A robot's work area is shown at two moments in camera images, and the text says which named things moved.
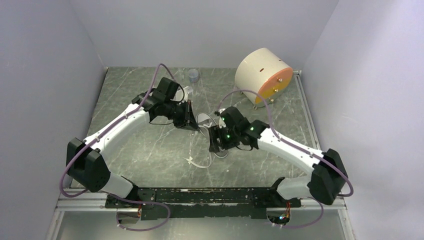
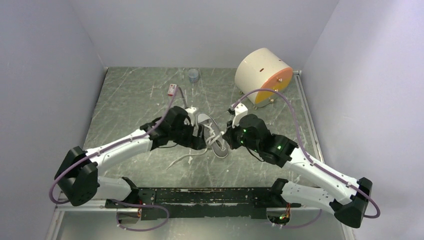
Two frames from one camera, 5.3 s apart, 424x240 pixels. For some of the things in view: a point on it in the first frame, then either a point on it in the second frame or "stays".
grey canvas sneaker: x=204 y=121 stays
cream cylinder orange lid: x=263 y=71 stays
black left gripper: x=188 y=118 -> x=192 y=141
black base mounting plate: x=219 y=203 stays
